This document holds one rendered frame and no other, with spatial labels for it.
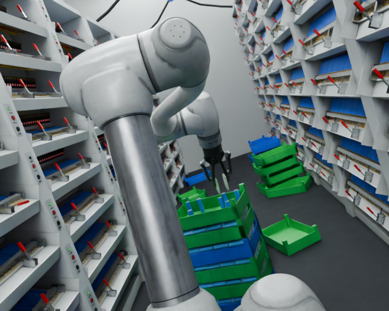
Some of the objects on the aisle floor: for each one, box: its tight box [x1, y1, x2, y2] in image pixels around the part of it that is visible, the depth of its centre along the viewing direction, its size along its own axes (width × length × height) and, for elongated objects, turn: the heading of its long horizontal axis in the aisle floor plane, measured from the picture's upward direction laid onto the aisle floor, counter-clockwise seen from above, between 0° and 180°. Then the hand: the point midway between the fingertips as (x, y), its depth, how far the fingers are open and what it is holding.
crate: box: [260, 214, 321, 256], centre depth 197 cm, size 30×20×8 cm
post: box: [0, 43, 102, 311], centre depth 136 cm, size 20×9×174 cm, turn 153°
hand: (221, 184), depth 151 cm, fingers open, 3 cm apart
